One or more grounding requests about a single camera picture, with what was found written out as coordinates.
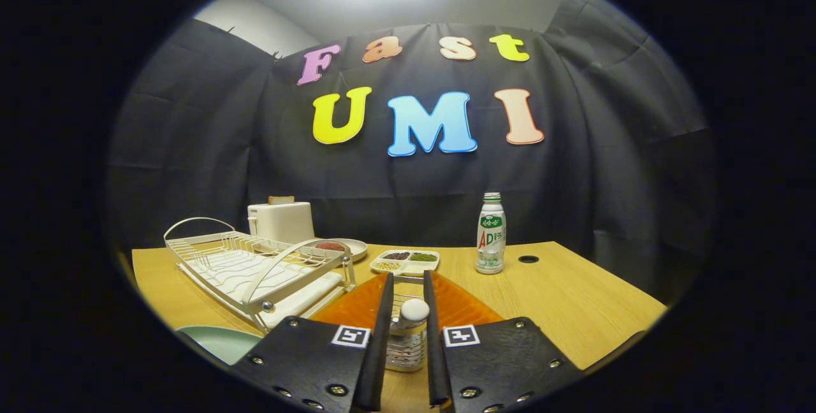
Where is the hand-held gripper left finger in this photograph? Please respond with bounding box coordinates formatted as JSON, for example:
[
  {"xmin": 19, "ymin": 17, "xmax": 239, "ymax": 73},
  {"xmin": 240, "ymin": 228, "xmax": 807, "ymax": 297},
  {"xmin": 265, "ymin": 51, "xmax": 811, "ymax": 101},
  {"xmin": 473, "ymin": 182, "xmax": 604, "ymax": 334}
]
[{"xmin": 231, "ymin": 271, "xmax": 395, "ymax": 413}]

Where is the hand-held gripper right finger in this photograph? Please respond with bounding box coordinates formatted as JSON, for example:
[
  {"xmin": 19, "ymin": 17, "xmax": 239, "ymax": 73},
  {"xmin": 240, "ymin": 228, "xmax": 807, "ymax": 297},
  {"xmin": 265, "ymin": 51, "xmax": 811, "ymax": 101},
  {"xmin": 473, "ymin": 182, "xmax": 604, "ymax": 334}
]
[{"xmin": 423, "ymin": 270, "xmax": 584, "ymax": 413}]

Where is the metal wire basket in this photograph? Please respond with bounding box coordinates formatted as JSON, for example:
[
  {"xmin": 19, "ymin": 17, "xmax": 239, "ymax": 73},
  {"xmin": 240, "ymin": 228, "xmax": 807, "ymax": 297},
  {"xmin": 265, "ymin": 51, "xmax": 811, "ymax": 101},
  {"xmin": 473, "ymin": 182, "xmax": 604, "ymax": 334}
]
[{"xmin": 390, "ymin": 275, "xmax": 426, "ymax": 337}]

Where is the pale green plate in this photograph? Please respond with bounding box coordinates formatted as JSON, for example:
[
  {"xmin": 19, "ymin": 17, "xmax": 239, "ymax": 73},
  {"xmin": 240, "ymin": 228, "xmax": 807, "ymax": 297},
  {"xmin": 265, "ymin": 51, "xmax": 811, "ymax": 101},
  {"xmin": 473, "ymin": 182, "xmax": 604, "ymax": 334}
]
[{"xmin": 177, "ymin": 326, "xmax": 263, "ymax": 366}]

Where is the white wire dish rack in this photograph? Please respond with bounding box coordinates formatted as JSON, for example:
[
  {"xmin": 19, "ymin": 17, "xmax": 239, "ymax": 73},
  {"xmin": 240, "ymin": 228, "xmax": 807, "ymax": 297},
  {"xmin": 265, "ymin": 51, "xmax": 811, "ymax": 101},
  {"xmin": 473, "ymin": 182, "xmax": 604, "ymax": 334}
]
[{"xmin": 163, "ymin": 217, "xmax": 356, "ymax": 334}]

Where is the beige round plate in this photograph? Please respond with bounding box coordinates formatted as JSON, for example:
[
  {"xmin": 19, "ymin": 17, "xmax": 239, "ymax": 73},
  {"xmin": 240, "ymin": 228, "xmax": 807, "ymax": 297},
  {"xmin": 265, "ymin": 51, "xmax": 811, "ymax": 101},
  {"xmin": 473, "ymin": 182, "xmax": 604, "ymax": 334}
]
[{"xmin": 300, "ymin": 238, "xmax": 368, "ymax": 263}]

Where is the white divided tray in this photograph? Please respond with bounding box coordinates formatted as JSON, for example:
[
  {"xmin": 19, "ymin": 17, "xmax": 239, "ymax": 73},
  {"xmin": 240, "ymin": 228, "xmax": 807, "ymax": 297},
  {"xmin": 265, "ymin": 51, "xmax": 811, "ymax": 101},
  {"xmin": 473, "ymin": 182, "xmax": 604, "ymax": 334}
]
[{"xmin": 370, "ymin": 249, "xmax": 441, "ymax": 275}]

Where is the white drain tray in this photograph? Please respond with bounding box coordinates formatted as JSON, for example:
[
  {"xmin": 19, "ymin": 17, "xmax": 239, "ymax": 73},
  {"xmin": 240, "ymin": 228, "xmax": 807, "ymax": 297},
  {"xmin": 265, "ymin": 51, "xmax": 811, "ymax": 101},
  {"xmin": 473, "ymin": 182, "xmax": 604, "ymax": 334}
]
[{"xmin": 182, "ymin": 250, "xmax": 345, "ymax": 331}]

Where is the white green-label drink bottle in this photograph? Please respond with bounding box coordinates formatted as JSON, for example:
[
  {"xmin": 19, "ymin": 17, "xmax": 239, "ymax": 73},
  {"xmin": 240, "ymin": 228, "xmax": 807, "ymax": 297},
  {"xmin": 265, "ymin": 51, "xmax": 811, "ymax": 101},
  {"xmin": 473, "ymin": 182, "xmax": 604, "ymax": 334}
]
[{"xmin": 475, "ymin": 192, "xmax": 507, "ymax": 275}]

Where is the black backdrop cloth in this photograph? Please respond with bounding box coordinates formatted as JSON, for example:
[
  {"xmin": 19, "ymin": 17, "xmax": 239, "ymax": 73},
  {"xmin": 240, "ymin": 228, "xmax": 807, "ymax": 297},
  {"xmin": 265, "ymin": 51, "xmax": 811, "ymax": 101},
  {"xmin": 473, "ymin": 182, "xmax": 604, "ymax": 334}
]
[{"xmin": 107, "ymin": 0, "xmax": 718, "ymax": 302}]

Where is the white toaster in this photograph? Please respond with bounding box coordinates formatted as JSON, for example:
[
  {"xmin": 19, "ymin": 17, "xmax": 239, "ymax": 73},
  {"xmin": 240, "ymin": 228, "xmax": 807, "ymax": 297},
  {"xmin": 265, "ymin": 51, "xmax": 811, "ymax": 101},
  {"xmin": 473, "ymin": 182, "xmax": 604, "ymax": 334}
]
[{"xmin": 247, "ymin": 201, "xmax": 316, "ymax": 245}]

